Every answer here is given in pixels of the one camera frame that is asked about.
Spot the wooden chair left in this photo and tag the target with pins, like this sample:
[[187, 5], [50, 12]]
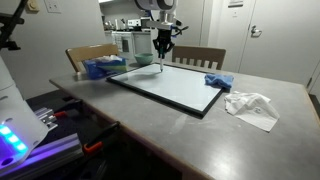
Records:
[[79, 54]]

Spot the door lever handle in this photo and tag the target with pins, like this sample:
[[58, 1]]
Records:
[[255, 32]]

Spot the crumpled white paper towel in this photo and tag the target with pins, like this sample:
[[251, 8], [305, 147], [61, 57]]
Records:
[[253, 108]]

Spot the red handled clamp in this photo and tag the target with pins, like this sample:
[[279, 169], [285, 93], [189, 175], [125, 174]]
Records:
[[70, 105]]

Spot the green white marker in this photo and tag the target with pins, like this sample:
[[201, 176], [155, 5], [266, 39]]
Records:
[[161, 60]]

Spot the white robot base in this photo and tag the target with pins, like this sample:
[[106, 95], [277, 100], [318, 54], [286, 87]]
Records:
[[20, 129]]

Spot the blue cloth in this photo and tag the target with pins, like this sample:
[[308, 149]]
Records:
[[223, 81]]

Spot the aluminium rail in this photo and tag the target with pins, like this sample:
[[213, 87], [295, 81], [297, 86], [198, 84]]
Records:
[[46, 158]]

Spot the teal green bowl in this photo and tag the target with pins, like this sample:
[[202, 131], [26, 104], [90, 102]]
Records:
[[144, 58]]

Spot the kitchen counter cabinets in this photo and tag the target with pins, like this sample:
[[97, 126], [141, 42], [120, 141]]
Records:
[[129, 43]]

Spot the wooden slatted chair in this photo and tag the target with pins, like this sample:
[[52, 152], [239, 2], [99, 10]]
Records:
[[202, 56]]

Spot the black framed whiteboard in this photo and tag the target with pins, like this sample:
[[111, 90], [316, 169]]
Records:
[[180, 88]]

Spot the orange black clamp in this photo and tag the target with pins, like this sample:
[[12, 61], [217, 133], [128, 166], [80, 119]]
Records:
[[97, 143]]

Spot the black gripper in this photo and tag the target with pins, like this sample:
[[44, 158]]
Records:
[[164, 37]]

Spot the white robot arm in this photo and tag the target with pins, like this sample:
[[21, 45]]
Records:
[[166, 8]]

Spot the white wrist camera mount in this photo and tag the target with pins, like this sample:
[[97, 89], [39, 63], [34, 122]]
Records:
[[164, 25]]

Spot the blue tissue box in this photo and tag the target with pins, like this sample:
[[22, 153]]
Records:
[[104, 66]]

